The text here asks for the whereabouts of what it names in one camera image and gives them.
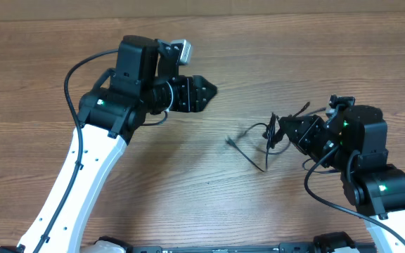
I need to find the black cable bundle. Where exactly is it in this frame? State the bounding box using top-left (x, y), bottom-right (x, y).
top-left (225, 101), bottom-right (327, 173)

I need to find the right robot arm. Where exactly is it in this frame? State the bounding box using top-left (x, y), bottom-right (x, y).
top-left (278, 103), bottom-right (405, 252)

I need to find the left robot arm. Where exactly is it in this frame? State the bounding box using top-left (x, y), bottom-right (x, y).
top-left (0, 35), bottom-right (217, 252)

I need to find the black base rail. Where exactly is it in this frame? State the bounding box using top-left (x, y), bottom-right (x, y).
top-left (93, 231), bottom-right (375, 253)

